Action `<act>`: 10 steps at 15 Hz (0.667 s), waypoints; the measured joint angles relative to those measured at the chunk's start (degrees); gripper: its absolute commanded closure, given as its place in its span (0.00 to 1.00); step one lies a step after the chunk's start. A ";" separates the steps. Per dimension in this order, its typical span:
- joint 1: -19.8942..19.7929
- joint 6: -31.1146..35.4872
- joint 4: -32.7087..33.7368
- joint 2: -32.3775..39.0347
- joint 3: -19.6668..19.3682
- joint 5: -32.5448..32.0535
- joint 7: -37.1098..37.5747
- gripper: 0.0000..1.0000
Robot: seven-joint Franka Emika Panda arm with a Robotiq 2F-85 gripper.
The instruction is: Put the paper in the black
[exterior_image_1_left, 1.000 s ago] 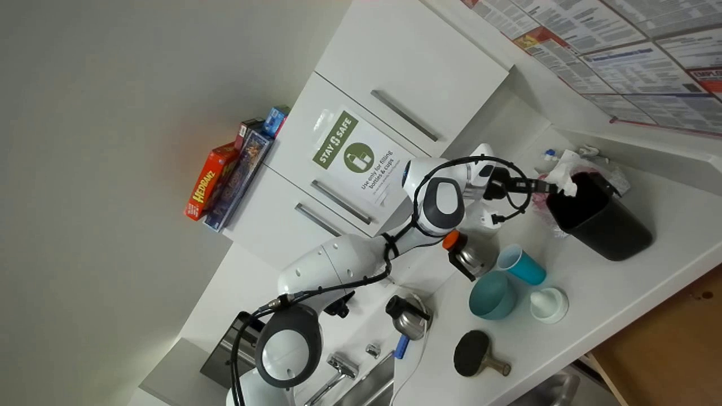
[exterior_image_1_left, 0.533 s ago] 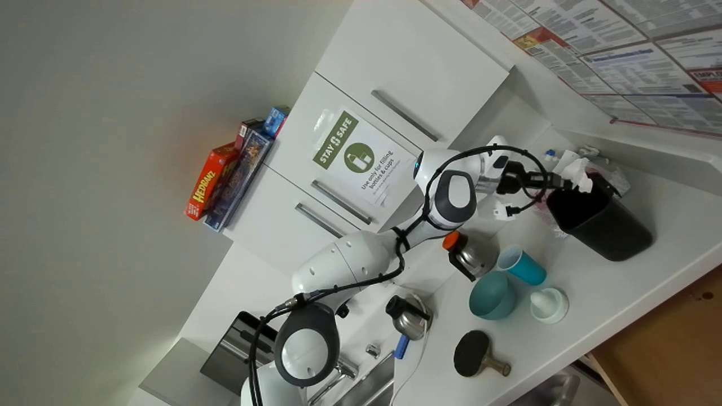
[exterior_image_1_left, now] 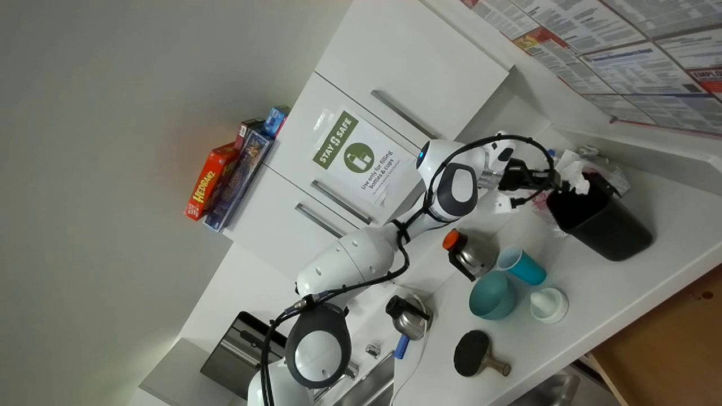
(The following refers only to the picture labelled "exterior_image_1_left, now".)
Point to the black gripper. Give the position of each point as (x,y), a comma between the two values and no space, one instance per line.
(527,182)

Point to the white paper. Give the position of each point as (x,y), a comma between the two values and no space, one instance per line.
(577,173)

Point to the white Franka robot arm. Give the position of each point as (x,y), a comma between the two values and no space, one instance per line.
(353,261)

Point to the black landfill bin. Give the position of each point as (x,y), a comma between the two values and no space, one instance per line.
(610,226)

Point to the teal plastic cup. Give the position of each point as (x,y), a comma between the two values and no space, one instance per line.
(527,269)

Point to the small steel carafe orange lid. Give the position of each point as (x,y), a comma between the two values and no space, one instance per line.
(475,255)

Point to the white round lid with knob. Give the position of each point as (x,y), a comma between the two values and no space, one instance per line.
(546,305)

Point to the teal bowl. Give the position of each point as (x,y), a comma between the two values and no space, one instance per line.
(492,296)

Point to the black table tennis paddle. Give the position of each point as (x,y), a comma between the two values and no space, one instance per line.
(475,353)

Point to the open wooden drawer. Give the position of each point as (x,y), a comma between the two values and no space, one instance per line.
(662,353)

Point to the stay safe sign sheet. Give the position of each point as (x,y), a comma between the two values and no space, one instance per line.
(353,154)

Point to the steel sink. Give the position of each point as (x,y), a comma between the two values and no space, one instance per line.
(368,387)

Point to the blue cardboard box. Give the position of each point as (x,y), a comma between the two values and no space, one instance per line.
(244,170)

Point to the red cardboard box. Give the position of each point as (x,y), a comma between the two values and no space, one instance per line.
(207,183)

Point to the large colourful wall poster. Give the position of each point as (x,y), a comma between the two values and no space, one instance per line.
(639,54)

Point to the white wall cabinet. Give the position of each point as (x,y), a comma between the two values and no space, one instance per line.
(420,54)

